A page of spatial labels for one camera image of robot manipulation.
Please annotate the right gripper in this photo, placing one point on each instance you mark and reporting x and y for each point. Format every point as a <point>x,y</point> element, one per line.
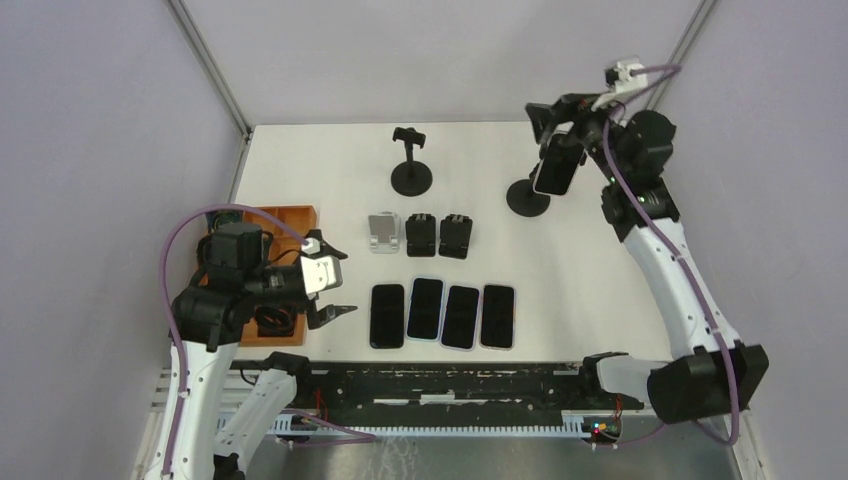
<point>568,107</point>

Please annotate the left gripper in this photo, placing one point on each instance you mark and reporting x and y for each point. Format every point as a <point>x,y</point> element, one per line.
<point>316,317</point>

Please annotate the clear case phone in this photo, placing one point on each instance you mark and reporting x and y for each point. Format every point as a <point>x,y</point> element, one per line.
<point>555,173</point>

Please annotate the black phone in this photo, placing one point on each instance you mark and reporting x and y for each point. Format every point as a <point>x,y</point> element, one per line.
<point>387,314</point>

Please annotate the white folding phone stand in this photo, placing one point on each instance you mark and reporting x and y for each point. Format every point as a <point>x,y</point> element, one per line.
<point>384,230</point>

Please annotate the light blue case phone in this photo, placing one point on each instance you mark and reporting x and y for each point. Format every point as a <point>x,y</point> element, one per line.
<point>424,317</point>

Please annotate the black folding phone stand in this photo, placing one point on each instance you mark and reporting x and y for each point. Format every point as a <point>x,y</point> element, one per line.
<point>421,236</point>

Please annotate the black round base stand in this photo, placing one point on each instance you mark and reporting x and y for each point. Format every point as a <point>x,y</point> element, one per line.
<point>411,178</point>

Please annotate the lilac case phone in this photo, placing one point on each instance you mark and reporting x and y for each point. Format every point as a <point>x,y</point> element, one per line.
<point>460,317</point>

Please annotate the pink case phone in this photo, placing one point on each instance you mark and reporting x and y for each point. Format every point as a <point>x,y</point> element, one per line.
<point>498,317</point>

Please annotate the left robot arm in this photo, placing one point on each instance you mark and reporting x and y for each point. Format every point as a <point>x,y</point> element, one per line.
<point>235,280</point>

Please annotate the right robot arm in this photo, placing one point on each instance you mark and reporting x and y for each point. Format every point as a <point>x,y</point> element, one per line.
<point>712,371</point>

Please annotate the orange wooden organizer tray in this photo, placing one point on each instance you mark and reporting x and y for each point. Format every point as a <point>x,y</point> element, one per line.
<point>288,328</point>

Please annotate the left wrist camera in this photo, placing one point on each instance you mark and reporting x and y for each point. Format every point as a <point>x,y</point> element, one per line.
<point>320,274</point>

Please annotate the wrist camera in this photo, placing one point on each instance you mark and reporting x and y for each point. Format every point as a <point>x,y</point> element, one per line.
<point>320,274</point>
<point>624,77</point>

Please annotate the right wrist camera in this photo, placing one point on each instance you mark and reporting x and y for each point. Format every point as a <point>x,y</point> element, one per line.
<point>624,77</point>

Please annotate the white slotted cable duct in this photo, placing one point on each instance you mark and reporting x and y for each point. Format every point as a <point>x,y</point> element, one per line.
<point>570,427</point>

